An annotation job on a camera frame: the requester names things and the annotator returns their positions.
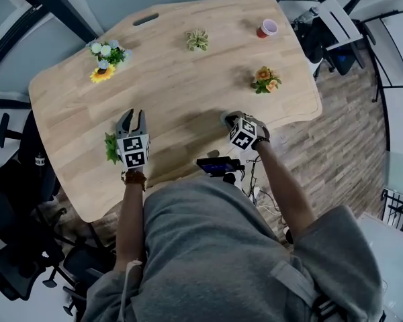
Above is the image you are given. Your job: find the dark blue bag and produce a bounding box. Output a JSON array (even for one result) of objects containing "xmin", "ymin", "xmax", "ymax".
[{"xmin": 330, "ymin": 47, "xmax": 359, "ymax": 77}]

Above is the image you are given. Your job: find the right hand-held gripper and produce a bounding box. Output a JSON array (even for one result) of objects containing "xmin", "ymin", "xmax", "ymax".
[{"xmin": 224, "ymin": 109, "xmax": 258, "ymax": 152}]

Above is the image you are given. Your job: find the person's right hand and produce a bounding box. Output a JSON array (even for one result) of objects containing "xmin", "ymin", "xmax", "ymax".
[{"xmin": 246, "ymin": 113, "xmax": 271, "ymax": 151}]

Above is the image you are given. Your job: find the clear water bottle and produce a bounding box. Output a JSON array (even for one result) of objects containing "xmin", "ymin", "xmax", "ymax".
[{"xmin": 298, "ymin": 6, "xmax": 320, "ymax": 21}]

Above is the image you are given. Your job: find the sunflower and daisy bouquet pot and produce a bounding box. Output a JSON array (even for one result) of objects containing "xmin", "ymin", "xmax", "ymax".
[{"xmin": 87, "ymin": 39, "xmax": 134, "ymax": 85}]

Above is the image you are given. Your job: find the pale green succulent pot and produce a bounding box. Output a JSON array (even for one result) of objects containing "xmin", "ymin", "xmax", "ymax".
[{"xmin": 185, "ymin": 28, "xmax": 210, "ymax": 52}]

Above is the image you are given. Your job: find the white chair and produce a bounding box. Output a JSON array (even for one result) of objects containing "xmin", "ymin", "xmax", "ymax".
[{"xmin": 317, "ymin": 0, "xmax": 365, "ymax": 52}]

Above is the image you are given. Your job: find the person's left forearm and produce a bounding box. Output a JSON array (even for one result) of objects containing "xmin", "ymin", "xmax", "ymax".
[{"xmin": 114, "ymin": 168, "xmax": 146, "ymax": 272}]

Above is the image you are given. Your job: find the black wire rack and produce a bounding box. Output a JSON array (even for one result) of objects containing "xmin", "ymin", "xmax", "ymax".
[{"xmin": 380, "ymin": 187, "xmax": 403, "ymax": 238}]

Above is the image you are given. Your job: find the person's grey sweatshirt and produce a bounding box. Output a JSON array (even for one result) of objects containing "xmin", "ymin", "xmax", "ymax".
[{"xmin": 82, "ymin": 178, "xmax": 384, "ymax": 322}]

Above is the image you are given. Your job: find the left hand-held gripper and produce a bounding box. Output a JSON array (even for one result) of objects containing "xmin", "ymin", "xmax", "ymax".
[{"xmin": 115, "ymin": 109, "xmax": 152, "ymax": 171}]

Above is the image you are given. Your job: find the wooden bead bracelet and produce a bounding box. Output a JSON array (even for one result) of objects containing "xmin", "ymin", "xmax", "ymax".
[{"xmin": 120, "ymin": 169, "xmax": 148, "ymax": 193}]

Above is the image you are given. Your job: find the green leafy artificial plant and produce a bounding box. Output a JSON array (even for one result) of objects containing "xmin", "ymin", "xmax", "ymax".
[{"xmin": 103, "ymin": 131, "xmax": 124, "ymax": 166}]

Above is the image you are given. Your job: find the grey harness strap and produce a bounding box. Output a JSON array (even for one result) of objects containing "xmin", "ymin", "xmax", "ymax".
[
  {"xmin": 270, "ymin": 262, "xmax": 344, "ymax": 322},
  {"xmin": 116, "ymin": 260, "xmax": 144, "ymax": 322}
]

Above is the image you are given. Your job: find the black window frame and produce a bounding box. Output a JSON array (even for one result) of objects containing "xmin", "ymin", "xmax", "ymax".
[{"xmin": 0, "ymin": 0, "xmax": 105, "ymax": 80}]

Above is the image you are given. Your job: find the black wrist band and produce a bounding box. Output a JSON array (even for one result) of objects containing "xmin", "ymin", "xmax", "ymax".
[{"xmin": 253, "ymin": 136, "xmax": 271, "ymax": 151}]

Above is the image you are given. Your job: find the black backpack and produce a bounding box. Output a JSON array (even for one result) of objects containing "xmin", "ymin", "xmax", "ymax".
[{"xmin": 293, "ymin": 16, "xmax": 335, "ymax": 75}]

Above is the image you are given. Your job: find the black cable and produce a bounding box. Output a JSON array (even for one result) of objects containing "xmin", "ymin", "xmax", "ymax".
[{"xmin": 243, "ymin": 156, "xmax": 290, "ymax": 225}]

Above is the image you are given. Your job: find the white board on black stand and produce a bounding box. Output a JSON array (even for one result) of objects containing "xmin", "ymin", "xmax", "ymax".
[{"xmin": 358, "ymin": 7, "xmax": 403, "ymax": 103}]

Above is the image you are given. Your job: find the orange flower potted plant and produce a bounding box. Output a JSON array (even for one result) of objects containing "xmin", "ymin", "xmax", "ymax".
[{"xmin": 251, "ymin": 66, "xmax": 283, "ymax": 95}]

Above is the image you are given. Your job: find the black device with blue screen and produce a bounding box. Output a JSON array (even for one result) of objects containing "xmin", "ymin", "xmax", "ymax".
[{"xmin": 196, "ymin": 156, "xmax": 247, "ymax": 184}]

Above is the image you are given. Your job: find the white cable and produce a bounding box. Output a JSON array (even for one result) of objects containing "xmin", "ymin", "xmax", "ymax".
[{"xmin": 253, "ymin": 186, "xmax": 283, "ymax": 216}]

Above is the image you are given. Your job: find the black office chair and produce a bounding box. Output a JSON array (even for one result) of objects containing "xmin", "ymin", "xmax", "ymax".
[
  {"xmin": 0, "ymin": 172, "xmax": 66, "ymax": 301},
  {"xmin": 42, "ymin": 209, "xmax": 117, "ymax": 317},
  {"xmin": 0, "ymin": 112, "xmax": 61, "ymax": 203}
]

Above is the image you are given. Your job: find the person's right forearm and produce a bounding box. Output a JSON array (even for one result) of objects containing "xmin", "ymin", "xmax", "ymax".
[{"xmin": 255, "ymin": 141, "xmax": 317, "ymax": 245}]

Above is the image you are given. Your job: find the red cup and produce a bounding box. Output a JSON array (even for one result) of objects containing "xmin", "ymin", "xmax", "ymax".
[{"xmin": 256, "ymin": 18, "xmax": 279, "ymax": 40}]

